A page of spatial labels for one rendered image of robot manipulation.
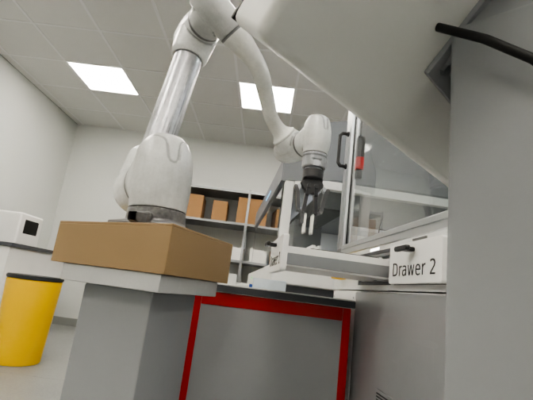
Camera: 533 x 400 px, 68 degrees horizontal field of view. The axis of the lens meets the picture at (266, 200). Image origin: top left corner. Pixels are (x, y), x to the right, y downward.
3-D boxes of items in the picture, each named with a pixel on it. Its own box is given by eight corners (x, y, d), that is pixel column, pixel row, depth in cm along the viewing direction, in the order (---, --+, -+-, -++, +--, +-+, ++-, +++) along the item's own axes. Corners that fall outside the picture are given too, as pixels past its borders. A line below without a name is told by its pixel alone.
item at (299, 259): (285, 265, 118) (287, 245, 120) (274, 269, 143) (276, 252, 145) (413, 282, 122) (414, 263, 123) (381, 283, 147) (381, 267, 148)
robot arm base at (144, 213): (95, 221, 95) (99, 198, 96) (138, 236, 116) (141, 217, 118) (166, 225, 92) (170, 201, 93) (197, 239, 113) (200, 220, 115)
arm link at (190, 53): (115, 199, 112) (100, 209, 130) (168, 219, 119) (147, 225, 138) (192, -8, 136) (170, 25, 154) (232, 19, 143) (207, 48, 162)
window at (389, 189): (459, 208, 92) (464, -118, 113) (346, 245, 175) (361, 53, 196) (462, 209, 92) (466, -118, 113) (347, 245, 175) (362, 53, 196)
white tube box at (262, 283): (252, 287, 149) (254, 277, 150) (251, 287, 157) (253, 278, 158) (285, 291, 150) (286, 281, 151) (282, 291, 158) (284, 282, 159)
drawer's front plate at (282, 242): (279, 270, 116) (284, 232, 119) (268, 273, 144) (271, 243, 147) (285, 271, 116) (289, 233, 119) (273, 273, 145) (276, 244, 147)
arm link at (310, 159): (330, 152, 142) (328, 168, 141) (324, 160, 151) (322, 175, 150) (305, 148, 141) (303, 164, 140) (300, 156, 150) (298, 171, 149)
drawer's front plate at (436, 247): (441, 282, 88) (442, 234, 91) (388, 283, 117) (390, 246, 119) (449, 283, 88) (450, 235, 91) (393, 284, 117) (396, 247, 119)
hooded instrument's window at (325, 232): (274, 263, 213) (283, 182, 223) (250, 273, 386) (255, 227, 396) (474, 290, 222) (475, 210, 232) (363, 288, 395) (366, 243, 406)
